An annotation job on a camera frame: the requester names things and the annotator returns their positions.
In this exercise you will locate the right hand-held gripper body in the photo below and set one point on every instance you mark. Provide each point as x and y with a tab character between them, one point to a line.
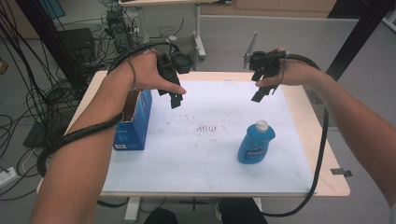
267	63

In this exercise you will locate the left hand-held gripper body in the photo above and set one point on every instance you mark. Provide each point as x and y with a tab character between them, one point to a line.
169	70

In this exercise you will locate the blue bottle with white cap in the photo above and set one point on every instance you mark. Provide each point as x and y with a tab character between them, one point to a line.
253	146

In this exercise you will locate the person's left hand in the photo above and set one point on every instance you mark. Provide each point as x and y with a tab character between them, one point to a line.
146	74

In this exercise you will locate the person's right hand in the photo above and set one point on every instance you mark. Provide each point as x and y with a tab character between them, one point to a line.
295	73

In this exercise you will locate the open blue cardboard box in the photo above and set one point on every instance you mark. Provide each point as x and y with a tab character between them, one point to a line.
137	124

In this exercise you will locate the white background desk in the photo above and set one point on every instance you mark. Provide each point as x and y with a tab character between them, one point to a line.
199	40

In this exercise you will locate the wooden cabinet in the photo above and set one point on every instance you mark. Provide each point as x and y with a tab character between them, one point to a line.
280	6

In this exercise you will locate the white table mat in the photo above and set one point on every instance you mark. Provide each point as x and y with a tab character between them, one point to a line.
202	155

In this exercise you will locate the grey computer tower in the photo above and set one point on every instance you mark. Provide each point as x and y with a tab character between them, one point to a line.
117	29

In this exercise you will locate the black computer case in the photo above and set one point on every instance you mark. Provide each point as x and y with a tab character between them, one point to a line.
77	43

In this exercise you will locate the black tape piece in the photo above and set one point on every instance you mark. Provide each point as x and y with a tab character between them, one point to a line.
341	172

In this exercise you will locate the person's left leg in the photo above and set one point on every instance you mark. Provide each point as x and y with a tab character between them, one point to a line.
162	217

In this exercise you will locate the person's leg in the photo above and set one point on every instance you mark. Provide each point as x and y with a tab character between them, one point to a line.
241	213
162	217

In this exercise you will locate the white table leg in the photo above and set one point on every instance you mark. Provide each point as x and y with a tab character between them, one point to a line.
132	210

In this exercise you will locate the person's right leg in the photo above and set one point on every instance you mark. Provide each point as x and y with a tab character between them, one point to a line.
241	213

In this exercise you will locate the black flat floor plate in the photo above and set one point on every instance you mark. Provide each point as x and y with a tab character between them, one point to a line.
34	137

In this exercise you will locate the white power strip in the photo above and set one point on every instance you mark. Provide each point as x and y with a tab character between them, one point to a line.
6	177

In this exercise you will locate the black metal frame post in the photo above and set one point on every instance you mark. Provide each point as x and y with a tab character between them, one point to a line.
358	40
49	40

